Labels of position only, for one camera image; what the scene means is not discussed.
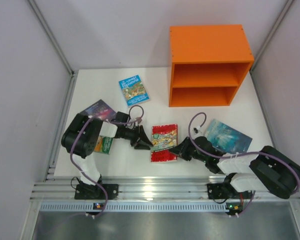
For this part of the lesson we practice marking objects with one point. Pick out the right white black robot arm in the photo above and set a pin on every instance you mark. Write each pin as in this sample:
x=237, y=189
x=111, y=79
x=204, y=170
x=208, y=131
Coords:
x=267, y=170

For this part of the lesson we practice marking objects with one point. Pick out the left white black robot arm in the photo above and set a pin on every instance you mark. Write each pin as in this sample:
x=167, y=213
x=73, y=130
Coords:
x=81, y=136

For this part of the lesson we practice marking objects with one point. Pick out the orange wooden shelf cabinet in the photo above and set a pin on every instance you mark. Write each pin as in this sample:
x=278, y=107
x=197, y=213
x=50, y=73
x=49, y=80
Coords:
x=208, y=64

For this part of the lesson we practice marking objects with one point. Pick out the light blue treehouse book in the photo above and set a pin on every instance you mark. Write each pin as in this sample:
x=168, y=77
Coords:
x=134, y=91

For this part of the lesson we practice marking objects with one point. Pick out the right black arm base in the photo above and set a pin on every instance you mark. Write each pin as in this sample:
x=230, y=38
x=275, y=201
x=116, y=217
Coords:
x=220, y=192

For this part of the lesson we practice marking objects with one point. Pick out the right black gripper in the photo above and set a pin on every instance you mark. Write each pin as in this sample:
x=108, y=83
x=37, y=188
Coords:
x=186, y=149

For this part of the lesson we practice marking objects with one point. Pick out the aluminium mounting rail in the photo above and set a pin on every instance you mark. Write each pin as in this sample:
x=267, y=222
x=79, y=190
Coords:
x=132, y=188

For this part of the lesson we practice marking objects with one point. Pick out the red treehouse book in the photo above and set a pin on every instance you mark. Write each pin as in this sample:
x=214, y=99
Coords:
x=163, y=138

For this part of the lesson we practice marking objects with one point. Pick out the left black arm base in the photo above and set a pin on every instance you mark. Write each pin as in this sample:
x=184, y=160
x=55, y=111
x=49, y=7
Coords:
x=85, y=191

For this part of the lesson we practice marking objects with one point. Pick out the slotted grey cable duct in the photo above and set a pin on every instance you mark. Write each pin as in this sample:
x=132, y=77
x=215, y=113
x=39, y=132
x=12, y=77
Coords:
x=122, y=207

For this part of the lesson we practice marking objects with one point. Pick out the green treehouse book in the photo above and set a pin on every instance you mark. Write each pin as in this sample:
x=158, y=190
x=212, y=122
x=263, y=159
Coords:
x=103, y=145

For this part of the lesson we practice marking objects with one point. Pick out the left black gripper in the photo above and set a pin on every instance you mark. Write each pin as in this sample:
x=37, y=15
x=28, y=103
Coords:
x=137, y=135

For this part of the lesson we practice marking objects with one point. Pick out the dark purple galaxy book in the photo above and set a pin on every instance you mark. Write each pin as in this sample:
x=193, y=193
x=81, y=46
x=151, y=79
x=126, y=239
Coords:
x=100, y=110

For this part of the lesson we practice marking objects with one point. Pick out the teal ocean cover book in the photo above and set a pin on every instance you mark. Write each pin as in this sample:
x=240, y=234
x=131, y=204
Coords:
x=227, y=139

